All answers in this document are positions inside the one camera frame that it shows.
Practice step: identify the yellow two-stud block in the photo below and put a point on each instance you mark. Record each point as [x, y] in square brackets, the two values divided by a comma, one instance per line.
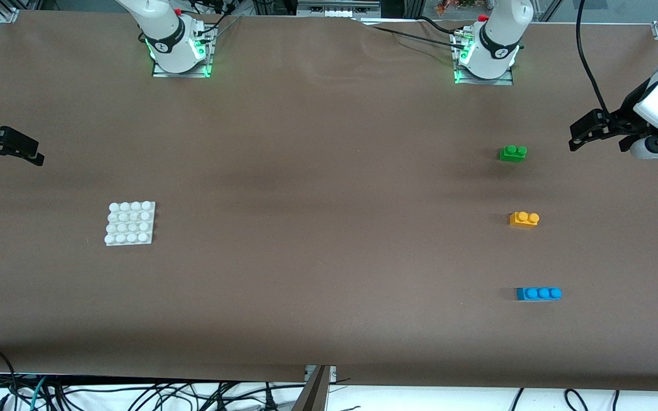
[524, 220]

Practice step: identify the blue three-stud block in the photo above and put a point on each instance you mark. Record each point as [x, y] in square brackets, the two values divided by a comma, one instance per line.
[538, 294]

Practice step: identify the white studded base plate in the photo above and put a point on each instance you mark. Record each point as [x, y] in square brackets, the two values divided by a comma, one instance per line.
[129, 224]

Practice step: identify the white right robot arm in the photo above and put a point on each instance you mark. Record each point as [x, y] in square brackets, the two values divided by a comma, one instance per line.
[163, 34]

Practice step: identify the green two-stud block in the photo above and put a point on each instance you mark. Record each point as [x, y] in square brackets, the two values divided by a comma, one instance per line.
[512, 154]

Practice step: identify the orange object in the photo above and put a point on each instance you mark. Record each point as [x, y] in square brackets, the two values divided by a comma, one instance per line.
[449, 7]

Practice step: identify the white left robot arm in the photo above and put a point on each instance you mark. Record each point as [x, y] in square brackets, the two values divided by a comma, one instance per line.
[500, 34]

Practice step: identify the brown table cover sheet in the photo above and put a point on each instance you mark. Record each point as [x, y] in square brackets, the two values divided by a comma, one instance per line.
[329, 200]

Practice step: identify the grey metal equipment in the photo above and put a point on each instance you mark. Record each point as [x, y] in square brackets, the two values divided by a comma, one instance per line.
[334, 8]

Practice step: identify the aluminium frame post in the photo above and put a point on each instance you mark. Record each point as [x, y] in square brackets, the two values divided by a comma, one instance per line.
[312, 394]

